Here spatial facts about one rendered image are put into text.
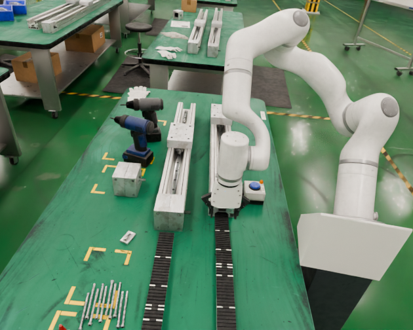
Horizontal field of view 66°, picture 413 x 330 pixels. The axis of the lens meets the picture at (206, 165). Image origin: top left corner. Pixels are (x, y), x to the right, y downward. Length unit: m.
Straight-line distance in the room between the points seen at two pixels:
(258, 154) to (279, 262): 0.38
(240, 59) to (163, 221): 0.59
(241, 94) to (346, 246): 0.56
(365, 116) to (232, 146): 0.45
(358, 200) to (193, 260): 0.56
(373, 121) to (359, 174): 0.17
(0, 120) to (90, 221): 1.71
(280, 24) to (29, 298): 1.08
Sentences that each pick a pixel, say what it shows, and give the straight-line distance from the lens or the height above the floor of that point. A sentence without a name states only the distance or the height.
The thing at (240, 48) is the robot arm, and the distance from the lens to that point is 1.05.
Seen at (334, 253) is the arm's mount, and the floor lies 0.87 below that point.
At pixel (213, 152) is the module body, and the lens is 1.40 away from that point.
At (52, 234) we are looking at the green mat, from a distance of 1.21.
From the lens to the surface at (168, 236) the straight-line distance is 1.09.
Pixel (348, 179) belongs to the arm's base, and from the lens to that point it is 1.13.
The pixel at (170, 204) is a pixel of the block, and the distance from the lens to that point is 1.11.
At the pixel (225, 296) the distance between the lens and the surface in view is 0.98.
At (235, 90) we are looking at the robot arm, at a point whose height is 1.26.
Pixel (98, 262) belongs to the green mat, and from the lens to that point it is 1.09.
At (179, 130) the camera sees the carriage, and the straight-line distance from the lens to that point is 1.47.
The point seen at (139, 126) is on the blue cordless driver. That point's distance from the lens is 1.34.
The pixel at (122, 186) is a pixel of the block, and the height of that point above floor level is 0.83.
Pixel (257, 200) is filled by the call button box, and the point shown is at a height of 0.81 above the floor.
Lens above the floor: 1.63
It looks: 36 degrees down
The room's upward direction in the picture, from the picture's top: 6 degrees clockwise
